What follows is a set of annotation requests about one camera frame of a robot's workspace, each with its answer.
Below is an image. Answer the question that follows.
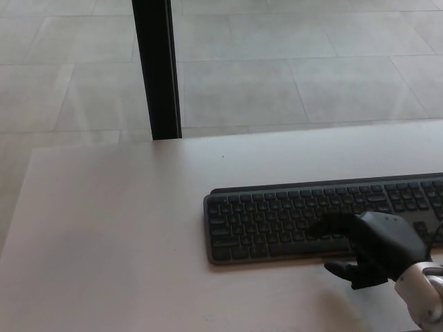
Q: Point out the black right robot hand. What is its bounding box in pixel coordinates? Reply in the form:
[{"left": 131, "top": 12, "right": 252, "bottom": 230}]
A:
[{"left": 306, "top": 211, "right": 433, "bottom": 291}]

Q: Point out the black and grey keyboard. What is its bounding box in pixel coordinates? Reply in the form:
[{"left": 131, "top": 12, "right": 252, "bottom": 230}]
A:
[{"left": 202, "top": 172, "right": 443, "bottom": 266}]

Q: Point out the black vertical frame post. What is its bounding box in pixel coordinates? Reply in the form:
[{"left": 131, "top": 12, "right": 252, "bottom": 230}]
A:
[{"left": 131, "top": 0, "right": 183, "bottom": 141}]

